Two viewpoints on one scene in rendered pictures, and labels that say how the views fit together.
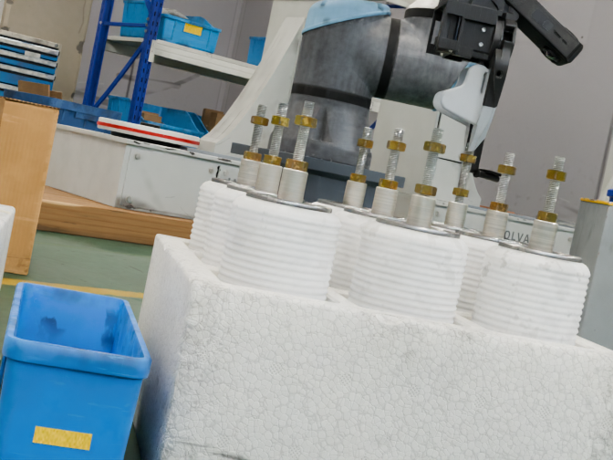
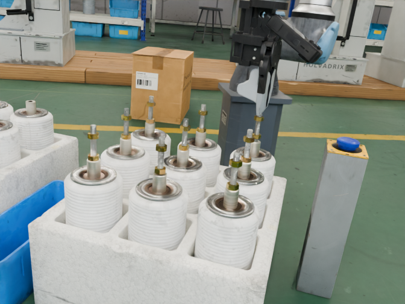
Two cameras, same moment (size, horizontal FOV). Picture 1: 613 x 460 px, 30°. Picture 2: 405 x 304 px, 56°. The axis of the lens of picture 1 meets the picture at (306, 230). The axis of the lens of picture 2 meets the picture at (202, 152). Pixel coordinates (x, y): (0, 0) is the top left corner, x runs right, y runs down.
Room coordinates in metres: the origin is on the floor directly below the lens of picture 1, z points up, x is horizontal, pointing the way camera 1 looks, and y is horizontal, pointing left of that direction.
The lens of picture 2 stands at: (0.55, -0.40, 0.54)
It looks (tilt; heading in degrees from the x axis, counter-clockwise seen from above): 21 degrees down; 27
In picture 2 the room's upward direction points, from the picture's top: 6 degrees clockwise
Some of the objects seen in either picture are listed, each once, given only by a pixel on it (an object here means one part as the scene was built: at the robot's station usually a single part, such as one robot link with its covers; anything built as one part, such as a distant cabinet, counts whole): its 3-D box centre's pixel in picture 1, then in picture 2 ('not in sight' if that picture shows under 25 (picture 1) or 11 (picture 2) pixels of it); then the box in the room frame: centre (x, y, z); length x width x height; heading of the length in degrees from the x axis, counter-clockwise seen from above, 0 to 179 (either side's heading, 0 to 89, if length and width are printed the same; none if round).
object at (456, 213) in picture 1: (455, 217); (254, 148); (1.26, -0.16, 0.26); 0.02 x 0.02 x 0.03
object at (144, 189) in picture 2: (417, 228); (158, 189); (1.01, -0.10, 0.25); 0.08 x 0.08 x 0.01
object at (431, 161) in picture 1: (430, 170); (160, 159); (1.01, -0.10, 0.30); 0.01 x 0.01 x 0.08
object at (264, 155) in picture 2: (452, 228); (253, 154); (1.26, -0.16, 0.25); 0.08 x 0.08 x 0.01
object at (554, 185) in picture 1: (551, 197); (234, 175); (1.04, -0.21, 0.30); 0.01 x 0.01 x 0.08
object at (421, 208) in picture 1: (420, 214); (159, 182); (1.01, -0.10, 0.26); 0.02 x 0.02 x 0.03
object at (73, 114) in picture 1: (56, 137); not in sight; (5.66, 1.31, 0.19); 0.50 x 0.41 x 0.37; 43
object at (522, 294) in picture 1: (518, 350); (223, 254); (1.04, -0.21, 0.16); 0.10 x 0.10 x 0.18
